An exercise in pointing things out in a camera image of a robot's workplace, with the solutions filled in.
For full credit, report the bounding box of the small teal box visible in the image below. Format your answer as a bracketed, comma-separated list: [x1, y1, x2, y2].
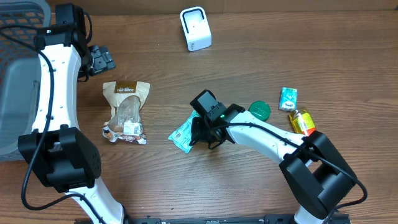
[278, 87, 298, 111]

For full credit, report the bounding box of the yellow oil bottle silver cap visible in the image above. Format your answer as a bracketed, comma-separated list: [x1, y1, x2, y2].
[289, 108, 316, 136]

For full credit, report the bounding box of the white barcode scanner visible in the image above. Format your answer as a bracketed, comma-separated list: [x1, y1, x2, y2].
[180, 6, 212, 52]

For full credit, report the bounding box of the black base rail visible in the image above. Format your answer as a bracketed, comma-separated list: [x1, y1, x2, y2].
[74, 213, 352, 224]

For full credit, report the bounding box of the green lid jar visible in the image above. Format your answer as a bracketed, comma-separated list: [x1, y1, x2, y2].
[249, 101, 271, 121]

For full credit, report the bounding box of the grey plastic basket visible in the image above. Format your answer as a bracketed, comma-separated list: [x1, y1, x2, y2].
[1, 0, 51, 162]

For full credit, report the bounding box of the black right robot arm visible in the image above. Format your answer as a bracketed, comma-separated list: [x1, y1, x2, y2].
[190, 90, 368, 224]

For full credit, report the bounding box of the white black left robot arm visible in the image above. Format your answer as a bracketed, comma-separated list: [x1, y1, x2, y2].
[18, 4, 128, 223]

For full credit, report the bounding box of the brown white snack packet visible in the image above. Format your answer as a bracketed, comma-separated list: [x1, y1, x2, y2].
[102, 81, 150, 145]

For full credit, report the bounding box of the teal snack packet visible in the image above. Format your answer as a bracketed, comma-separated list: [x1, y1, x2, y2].
[168, 110, 200, 154]

